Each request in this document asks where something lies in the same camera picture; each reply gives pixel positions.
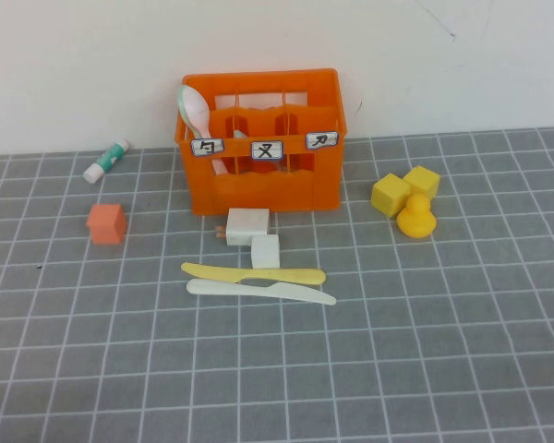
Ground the yellow foam cube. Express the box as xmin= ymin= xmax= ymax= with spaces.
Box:
xmin=403 ymin=165 xmax=441 ymax=200
xmin=370 ymin=173 xmax=412 ymax=219

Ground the yellow plastic knife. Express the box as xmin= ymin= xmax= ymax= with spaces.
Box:
xmin=180 ymin=261 xmax=327 ymax=286

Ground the white spoon character label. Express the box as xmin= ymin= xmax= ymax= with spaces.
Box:
xmin=190 ymin=138 xmax=225 ymax=158

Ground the white foam cube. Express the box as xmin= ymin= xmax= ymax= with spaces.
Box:
xmin=250 ymin=233 xmax=282 ymax=270

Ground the grey grid pattern mat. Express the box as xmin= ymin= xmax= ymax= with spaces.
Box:
xmin=0 ymin=126 xmax=554 ymax=443

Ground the yellow rubber duck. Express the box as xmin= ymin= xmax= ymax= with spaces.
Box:
xmin=396 ymin=193 xmax=438 ymax=240

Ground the orange plastic cutlery holder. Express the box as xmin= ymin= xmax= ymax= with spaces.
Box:
xmin=174 ymin=67 xmax=348 ymax=217

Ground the white charger plug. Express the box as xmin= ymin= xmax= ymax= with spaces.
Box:
xmin=214 ymin=207 xmax=271 ymax=248

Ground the white plastic spoon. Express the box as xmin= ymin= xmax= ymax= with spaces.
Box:
xmin=182 ymin=85 xmax=228 ymax=176

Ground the orange foam cube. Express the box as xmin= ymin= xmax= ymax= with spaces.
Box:
xmin=85 ymin=203 xmax=128 ymax=245

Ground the white plastic knife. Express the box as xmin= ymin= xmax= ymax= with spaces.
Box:
xmin=186 ymin=278 xmax=337 ymax=306

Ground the white fork character label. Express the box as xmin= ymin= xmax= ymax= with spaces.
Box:
xmin=250 ymin=140 xmax=284 ymax=161

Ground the green and white glue stick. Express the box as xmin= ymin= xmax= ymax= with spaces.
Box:
xmin=82 ymin=138 xmax=130 ymax=185

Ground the white knife character label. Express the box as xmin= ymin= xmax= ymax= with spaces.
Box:
xmin=305 ymin=131 xmax=341 ymax=150

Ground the green plastic spoon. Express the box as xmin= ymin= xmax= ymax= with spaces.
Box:
xmin=176 ymin=85 xmax=204 ymax=139

